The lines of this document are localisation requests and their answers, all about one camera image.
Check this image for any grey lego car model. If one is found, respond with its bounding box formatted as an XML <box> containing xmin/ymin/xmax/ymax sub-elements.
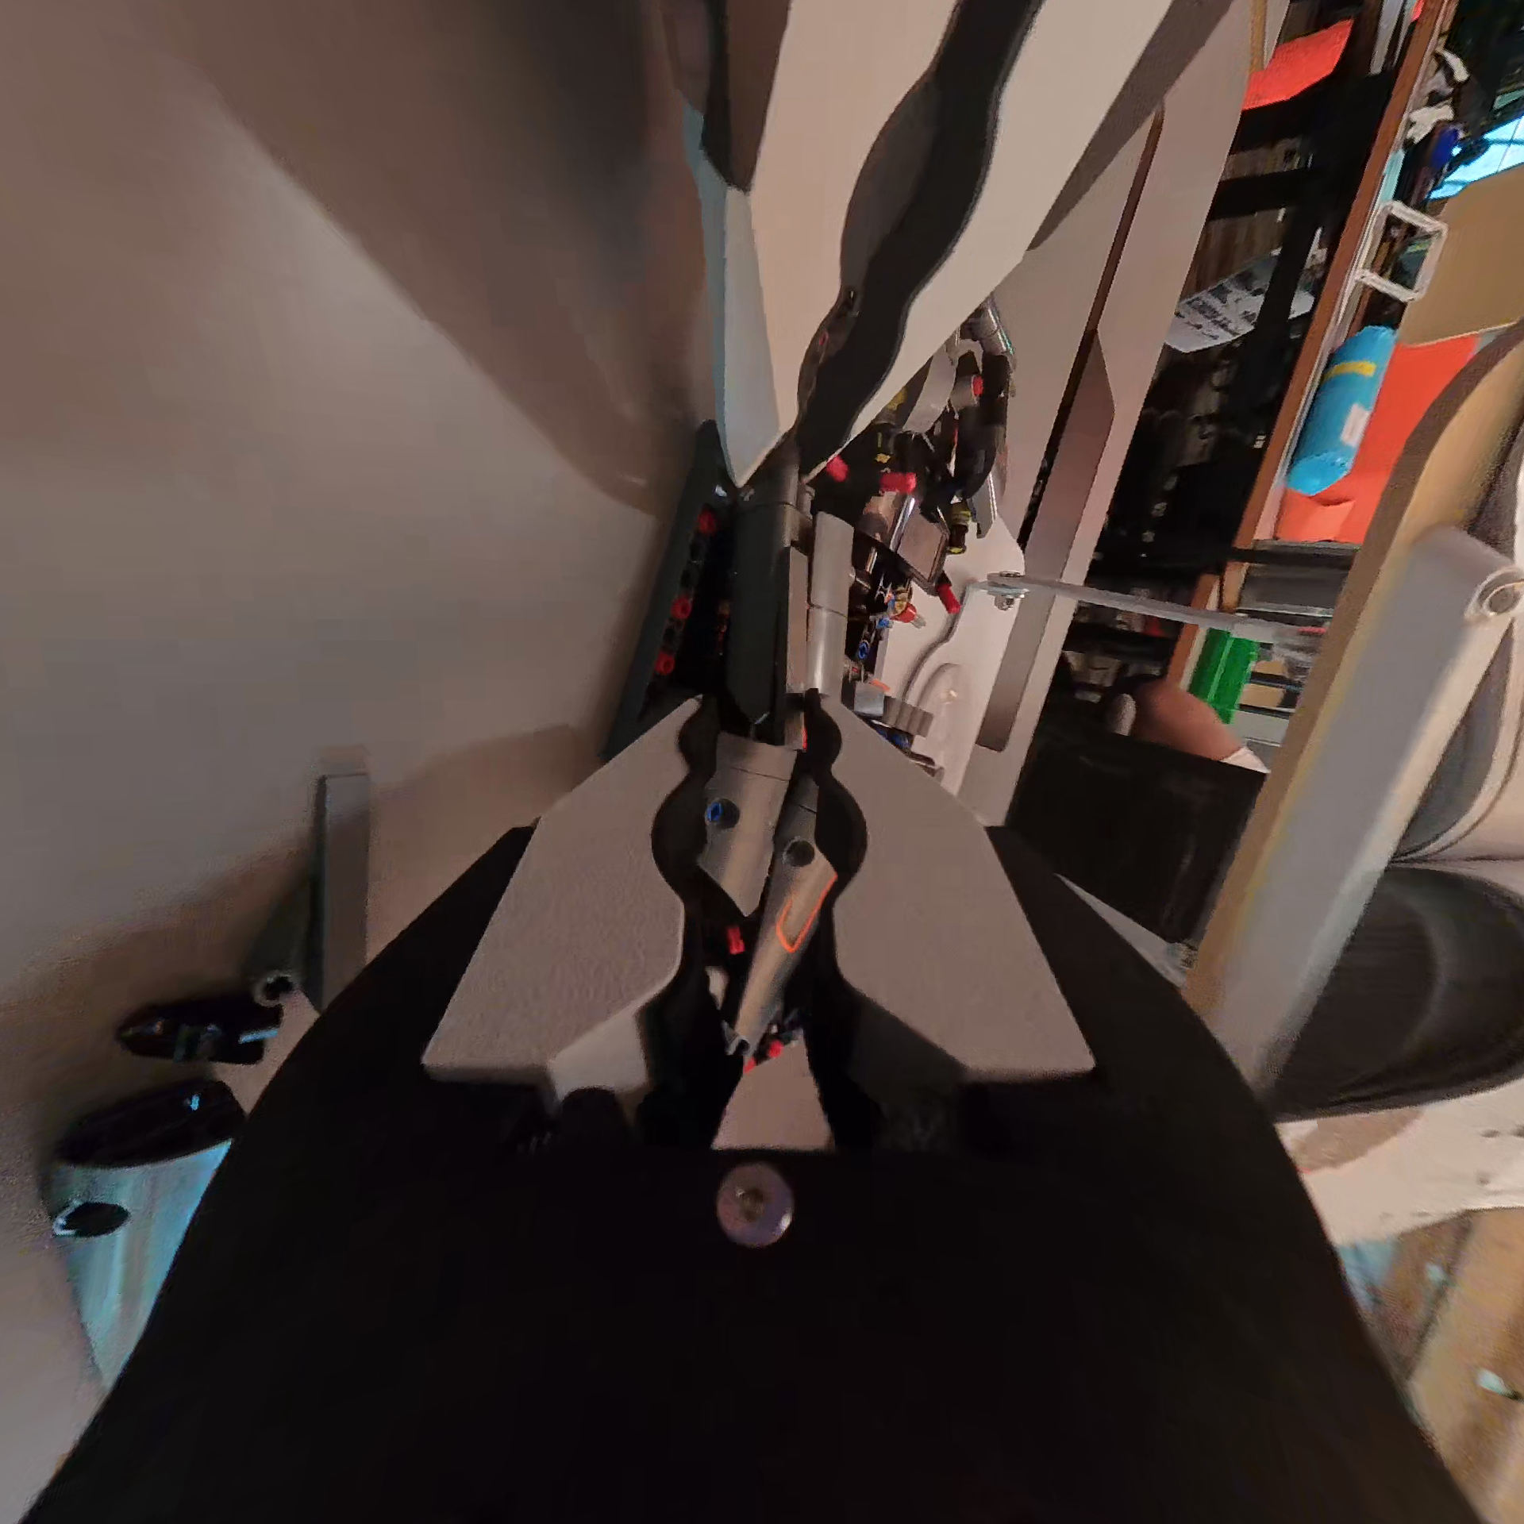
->
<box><xmin>642</xmin><ymin>297</ymin><xmax>1019</xmax><ymax>1079</ymax></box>

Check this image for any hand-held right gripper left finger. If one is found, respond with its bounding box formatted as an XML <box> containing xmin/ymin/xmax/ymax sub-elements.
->
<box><xmin>417</xmin><ymin>696</ymin><xmax>740</xmax><ymax>1150</ymax></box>

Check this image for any green plastic bin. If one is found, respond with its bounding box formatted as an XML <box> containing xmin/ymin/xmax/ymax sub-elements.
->
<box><xmin>1190</xmin><ymin>627</ymin><xmax>1260</xmax><ymax>725</ymax></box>

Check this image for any white book holder plate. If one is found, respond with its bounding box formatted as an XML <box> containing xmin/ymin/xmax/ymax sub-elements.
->
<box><xmin>1262</xmin><ymin>524</ymin><xmax>1524</xmax><ymax>1074</ymax></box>

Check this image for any blue cylindrical pack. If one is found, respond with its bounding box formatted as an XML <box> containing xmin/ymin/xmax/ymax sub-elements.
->
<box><xmin>1286</xmin><ymin>323</ymin><xmax>1396</xmax><ymax>499</ymax></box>

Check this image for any grey curved lego panel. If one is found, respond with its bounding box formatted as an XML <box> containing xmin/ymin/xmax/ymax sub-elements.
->
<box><xmin>47</xmin><ymin>1077</ymin><xmax>244</xmax><ymax>1382</ymax></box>

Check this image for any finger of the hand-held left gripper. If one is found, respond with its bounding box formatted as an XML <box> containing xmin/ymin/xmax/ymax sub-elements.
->
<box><xmin>700</xmin><ymin>0</ymin><xmax>956</xmax><ymax>491</ymax></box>
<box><xmin>800</xmin><ymin>0</ymin><xmax>1175</xmax><ymax>480</ymax></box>

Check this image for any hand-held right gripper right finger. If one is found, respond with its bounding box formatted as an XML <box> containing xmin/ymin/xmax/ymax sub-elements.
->
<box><xmin>803</xmin><ymin>693</ymin><xmax>1099</xmax><ymax>1150</ymax></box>

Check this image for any printed paper sheet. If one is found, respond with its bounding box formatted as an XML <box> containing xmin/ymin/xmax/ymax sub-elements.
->
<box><xmin>1166</xmin><ymin>266</ymin><xmax>1311</xmax><ymax>355</ymax></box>

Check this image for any white wire rack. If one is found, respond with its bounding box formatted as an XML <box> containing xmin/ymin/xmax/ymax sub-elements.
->
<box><xmin>1346</xmin><ymin>199</ymin><xmax>1451</xmax><ymax>314</ymax></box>

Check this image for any orange plastic box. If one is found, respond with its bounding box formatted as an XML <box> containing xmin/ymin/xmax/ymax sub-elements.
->
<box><xmin>1273</xmin><ymin>334</ymin><xmax>1478</xmax><ymax>542</ymax></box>

